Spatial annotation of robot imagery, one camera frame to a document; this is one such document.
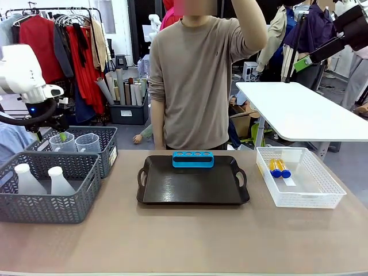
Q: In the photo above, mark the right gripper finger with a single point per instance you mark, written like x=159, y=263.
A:
x=327, y=53
x=326, y=45

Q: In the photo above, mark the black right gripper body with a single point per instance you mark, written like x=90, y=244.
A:
x=355, y=27

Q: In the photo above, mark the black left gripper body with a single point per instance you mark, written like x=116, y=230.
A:
x=50, y=119

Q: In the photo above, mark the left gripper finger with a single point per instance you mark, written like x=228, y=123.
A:
x=39, y=135
x=62, y=135

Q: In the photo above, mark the clear plastic measuring beaker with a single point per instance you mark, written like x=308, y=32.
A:
x=64, y=145
x=87, y=143

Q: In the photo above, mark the white translucent conical flask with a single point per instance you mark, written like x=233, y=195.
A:
x=60, y=185
x=28, y=184

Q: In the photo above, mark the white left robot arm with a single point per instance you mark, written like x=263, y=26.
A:
x=17, y=72

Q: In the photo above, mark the person's left forearm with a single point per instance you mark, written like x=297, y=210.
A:
x=253, y=26

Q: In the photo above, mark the person's right forearm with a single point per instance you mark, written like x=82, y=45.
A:
x=158, y=120

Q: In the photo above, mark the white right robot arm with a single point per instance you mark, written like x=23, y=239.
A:
x=342, y=7

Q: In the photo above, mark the person's right hand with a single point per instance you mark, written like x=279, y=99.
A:
x=160, y=145

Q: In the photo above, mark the mannequin in purple shirt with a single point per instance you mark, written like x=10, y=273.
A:
x=316, y=28

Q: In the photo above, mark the light blue shirt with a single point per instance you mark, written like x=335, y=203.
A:
x=14, y=143

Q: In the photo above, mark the black tripod pole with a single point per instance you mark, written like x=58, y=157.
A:
x=293, y=54

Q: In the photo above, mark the grey trousers figure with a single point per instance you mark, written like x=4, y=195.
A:
x=356, y=77

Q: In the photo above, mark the grey plastic patterned basket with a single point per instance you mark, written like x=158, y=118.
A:
x=43, y=207
x=107, y=138

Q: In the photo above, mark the long red dress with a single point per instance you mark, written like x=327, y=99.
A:
x=86, y=83

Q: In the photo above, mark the mannequin in beige coat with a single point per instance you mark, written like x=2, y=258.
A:
x=276, y=34

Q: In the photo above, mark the white label on grey basket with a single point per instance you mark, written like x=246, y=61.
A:
x=113, y=155

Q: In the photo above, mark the grey paper roll slanted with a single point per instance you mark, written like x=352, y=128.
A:
x=105, y=92

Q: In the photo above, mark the white desk top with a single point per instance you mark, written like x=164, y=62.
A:
x=302, y=109

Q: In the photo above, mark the dark grey jacket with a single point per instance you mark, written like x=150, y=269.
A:
x=61, y=51

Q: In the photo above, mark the dark storage bin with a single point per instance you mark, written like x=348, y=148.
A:
x=129, y=113

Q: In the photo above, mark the red jacket on hanger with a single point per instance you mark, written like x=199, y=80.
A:
x=37, y=46

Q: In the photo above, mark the tall grey paper roll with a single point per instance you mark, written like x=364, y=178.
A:
x=121, y=86

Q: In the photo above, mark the brown paper roll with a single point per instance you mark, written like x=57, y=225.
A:
x=127, y=95

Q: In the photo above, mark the small white box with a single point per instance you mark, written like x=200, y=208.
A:
x=249, y=71

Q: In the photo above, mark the short white paper roll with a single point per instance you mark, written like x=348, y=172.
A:
x=133, y=95

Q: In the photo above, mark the black hanging scarf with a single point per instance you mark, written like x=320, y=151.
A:
x=82, y=43

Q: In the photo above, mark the short grey paper roll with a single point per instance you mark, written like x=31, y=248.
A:
x=138, y=95

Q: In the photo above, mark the beige hanging garment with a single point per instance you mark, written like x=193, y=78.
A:
x=100, y=43

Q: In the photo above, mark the pale grey hanging garment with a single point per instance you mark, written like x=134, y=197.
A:
x=8, y=28

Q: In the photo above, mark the white desk leg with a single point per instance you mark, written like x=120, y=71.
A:
x=259, y=132

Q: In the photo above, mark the green chair base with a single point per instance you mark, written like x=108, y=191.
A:
x=258, y=133

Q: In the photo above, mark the cardboard box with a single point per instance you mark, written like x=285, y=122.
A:
x=244, y=120

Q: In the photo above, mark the black clothes rack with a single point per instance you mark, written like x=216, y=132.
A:
x=97, y=14

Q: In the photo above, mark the blue test tube rack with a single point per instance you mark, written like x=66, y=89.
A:
x=193, y=162

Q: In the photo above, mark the person in beige sweater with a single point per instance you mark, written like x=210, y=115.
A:
x=195, y=86

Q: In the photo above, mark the black serving tray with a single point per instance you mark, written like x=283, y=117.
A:
x=192, y=187

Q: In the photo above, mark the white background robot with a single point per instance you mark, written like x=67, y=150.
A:
x=154, y=26

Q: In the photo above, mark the white perforated plastic basket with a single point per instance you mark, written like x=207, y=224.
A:
x=304, y=198

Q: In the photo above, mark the pink red garment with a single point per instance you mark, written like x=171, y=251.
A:
x=168, y=14

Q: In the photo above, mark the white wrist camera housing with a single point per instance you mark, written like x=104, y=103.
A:
x=54, y=91

